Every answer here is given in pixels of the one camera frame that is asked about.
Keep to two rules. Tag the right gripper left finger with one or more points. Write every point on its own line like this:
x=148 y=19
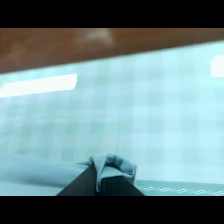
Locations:
x=85 y=185

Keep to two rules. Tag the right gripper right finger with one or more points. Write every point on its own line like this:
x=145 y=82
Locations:
x=120 y=187

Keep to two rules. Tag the light blue garment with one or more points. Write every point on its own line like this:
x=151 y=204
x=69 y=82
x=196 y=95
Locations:
x=116 y=165

